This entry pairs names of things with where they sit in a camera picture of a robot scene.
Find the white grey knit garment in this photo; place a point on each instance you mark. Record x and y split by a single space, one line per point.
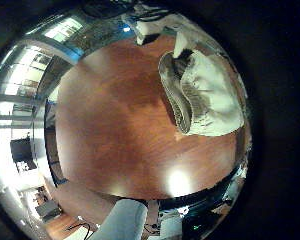
210 100

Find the grey padded chair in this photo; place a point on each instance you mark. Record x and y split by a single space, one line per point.
123 221

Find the grey box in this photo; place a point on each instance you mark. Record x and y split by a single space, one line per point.
47 210

